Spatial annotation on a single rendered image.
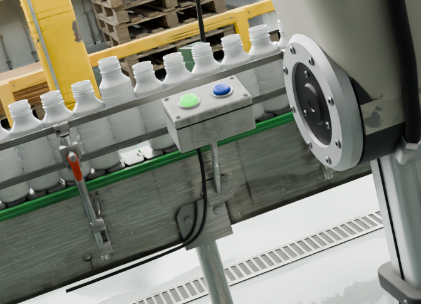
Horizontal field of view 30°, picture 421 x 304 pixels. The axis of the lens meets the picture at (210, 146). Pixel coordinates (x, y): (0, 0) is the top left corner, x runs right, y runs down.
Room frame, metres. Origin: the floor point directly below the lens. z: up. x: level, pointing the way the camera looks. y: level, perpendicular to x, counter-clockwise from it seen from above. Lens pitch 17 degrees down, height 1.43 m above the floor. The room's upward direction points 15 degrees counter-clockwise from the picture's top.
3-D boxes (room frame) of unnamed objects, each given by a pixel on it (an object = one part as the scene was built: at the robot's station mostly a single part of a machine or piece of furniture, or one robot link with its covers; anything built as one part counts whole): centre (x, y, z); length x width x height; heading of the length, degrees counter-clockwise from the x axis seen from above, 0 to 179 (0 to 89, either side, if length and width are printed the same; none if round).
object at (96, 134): (1.43, 0.20, 1.08); 0.06 x 0.06 x 0.17
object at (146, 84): (1.46, 0.08, 1.08); 0.06 x 0.06 x 0.17
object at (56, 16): (5.98, 0.90, 0.55); 0.40 x 0.34 x 1.10; 102
